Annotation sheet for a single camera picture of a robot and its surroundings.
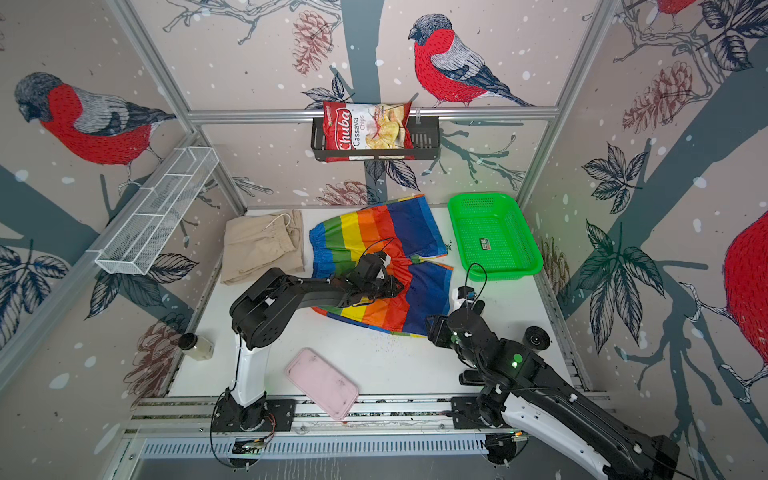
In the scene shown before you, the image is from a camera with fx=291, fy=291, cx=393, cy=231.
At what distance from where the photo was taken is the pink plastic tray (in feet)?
2.45

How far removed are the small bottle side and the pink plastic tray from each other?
→ 0.24 m

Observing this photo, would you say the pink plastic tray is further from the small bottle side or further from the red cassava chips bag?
the red cassava chips bag

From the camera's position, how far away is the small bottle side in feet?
2.55
